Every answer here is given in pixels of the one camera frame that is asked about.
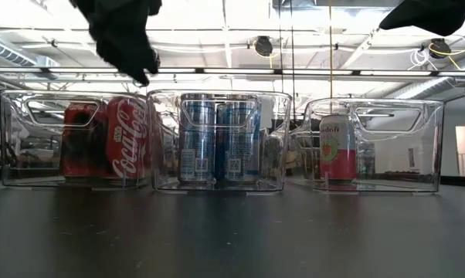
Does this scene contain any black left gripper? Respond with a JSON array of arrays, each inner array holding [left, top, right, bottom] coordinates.
[[70, 0, 163, 87]]

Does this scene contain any red Coca-Cola can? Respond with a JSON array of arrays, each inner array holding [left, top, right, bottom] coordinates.
[[105, 95, 151, 181], [61, 100, 107, 179]]

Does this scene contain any blue silver Red Bull can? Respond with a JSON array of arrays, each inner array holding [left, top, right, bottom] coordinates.
[[178, 93, 217, 183], [216, 94, 262, 183]]

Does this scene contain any clear plastic storage bin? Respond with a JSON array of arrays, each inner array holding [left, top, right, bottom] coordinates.
[[0, 89, 153, 190], [146, 89, 294, 193], [288, 97, 446, 194]]

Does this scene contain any white red Spindrift can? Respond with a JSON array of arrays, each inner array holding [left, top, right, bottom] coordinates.
[[319, 114, 358, 182]]

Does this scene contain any horizontal metal crossbar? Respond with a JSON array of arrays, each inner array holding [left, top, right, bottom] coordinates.
[[0, 66, 465, 77]]

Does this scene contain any black round cable reel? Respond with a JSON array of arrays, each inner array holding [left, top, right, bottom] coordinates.
[[253, 35, 274, 59], [427, 37, 453, 60]]

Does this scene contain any white coiled cable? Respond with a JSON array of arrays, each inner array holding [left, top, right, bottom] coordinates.
[[409, 49, 430, 67]]

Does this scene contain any ribbed metal air duct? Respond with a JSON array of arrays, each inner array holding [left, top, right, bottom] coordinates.
[[0, 36, 59, 78]]

